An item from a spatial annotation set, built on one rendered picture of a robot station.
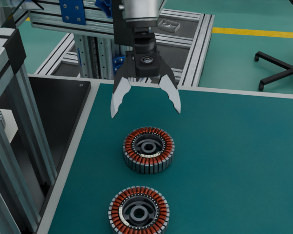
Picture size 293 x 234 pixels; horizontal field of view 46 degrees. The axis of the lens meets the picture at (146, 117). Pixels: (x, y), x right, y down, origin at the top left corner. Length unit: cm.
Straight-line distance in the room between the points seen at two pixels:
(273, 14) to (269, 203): 242
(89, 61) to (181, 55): 67
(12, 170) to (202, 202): 37
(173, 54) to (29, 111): 154
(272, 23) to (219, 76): 83
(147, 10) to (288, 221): 49
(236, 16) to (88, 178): 237
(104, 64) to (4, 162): 104
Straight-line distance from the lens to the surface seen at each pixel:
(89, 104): 91
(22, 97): 57
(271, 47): 262
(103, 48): 147
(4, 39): 49
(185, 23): 235
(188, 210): 71
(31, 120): 60
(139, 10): 71
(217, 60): 240
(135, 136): 77
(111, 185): 74
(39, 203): 72
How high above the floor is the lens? 136
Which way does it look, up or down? 44 degrees down
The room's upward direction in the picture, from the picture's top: straight up
